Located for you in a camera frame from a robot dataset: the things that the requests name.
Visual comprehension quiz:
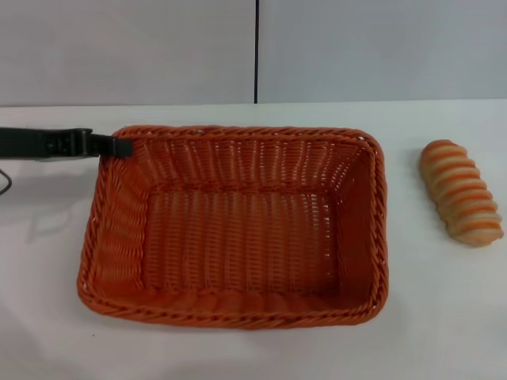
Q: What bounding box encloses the dark vertical wall panel strip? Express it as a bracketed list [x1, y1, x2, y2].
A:
[253, 0, 261, 105]

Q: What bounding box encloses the striped orange spiral bread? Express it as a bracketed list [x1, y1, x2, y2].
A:
[419, 139, 505, 249]

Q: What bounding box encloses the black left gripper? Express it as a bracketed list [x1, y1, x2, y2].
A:
[0, 126, 133, 163]

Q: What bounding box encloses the orange woven plastic basket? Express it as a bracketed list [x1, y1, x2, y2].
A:
[76, 125, 386, 331]

